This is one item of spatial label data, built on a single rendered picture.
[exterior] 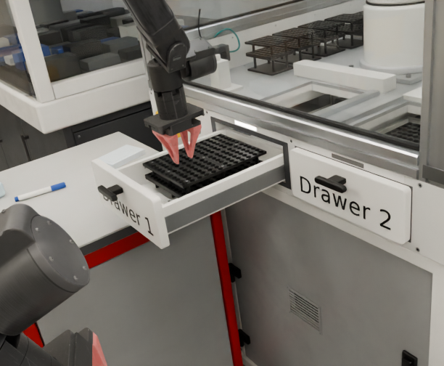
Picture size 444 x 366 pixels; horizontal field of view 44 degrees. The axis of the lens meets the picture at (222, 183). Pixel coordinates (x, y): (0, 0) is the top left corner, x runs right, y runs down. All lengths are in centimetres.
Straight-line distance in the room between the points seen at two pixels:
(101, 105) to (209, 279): 77
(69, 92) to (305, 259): 101
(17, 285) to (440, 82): 69
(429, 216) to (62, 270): 73
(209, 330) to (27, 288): 128
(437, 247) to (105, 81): 132
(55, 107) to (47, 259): 157
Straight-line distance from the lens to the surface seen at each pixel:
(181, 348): 159
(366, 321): 126
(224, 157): 122
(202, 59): 103
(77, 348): 47
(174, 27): 93
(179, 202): 107
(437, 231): 99
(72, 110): 193
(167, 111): 102
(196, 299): 154
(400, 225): 101
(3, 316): 38
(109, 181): 119
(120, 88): 199
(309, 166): 112
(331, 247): 122
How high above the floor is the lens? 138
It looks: 26 degrees down
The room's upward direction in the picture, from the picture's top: 8 degrees counter-clockwise
